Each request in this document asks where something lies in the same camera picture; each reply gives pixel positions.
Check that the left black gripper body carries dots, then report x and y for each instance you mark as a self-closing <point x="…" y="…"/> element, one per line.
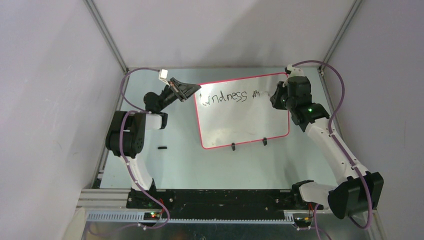
<point x="167" y="97"/>

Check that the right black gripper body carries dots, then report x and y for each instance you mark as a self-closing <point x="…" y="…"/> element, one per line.
<point x="282" y="101"/>

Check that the pink framed whiteboard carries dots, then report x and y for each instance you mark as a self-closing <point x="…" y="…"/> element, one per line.
<point x="238" y="110"/>

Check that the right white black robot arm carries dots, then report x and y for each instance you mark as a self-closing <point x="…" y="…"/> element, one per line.
<point x="357" y="190"/>

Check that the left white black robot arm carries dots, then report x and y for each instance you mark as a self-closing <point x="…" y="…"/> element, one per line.
<point x="126" y="134"/>

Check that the left circuit board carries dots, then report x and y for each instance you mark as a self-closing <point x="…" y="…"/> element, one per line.
<point x="152" y="216"/>

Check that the circuit board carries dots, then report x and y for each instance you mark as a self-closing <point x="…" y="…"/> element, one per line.
<point x="305" y="222"/>
<point x="152" y="216"/>

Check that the right circuit board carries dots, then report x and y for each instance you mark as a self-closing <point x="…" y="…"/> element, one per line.
<point x="305" y="222"/>

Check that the white object at corner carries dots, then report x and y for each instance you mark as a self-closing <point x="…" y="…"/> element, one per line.
<point x="76" y="227"/>

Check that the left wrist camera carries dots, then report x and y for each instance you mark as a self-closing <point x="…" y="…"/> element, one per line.
<point x="163" y="76"/>

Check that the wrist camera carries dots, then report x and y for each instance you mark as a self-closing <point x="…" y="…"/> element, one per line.
<point x="293" y="71"/>
<point x="163" y="76"/>

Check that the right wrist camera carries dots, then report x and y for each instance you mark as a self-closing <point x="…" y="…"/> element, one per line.
<point x="293" y="71"/>

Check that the wire whiteboard stand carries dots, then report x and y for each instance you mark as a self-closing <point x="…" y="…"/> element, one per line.
<point x="263" y="141"/>

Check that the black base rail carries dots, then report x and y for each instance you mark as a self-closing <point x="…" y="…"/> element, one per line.
<point x="218" y="204"/>

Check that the aluminium frame profile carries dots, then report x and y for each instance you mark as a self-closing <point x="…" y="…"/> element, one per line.
<point x="103" y="199"/>

